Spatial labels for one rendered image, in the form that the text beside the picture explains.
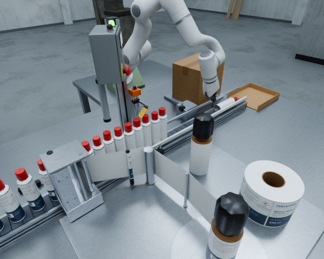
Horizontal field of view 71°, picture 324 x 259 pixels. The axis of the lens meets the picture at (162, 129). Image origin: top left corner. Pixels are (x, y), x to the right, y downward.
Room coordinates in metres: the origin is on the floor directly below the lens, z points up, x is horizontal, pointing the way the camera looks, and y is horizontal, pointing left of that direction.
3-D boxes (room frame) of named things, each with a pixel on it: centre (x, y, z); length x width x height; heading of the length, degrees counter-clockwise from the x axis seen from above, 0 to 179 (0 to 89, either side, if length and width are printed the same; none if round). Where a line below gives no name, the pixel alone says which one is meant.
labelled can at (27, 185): (0.57, 0.51, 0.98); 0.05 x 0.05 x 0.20
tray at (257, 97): (1.55, -0.71, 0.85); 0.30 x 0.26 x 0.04; 129
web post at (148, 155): (0.69, 0.06, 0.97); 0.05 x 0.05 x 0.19
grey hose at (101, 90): (0.90, 0.26, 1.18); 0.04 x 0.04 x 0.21
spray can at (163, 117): (0.99, 0.00, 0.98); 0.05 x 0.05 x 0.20
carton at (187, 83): (1.58, -0.27, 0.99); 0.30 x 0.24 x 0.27; 136
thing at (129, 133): (0.85, 0.15, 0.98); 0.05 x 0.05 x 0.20
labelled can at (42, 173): (0.62, 0.45, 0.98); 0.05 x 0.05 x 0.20
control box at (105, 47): (0.93, 0.20, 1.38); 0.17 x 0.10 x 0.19; 4
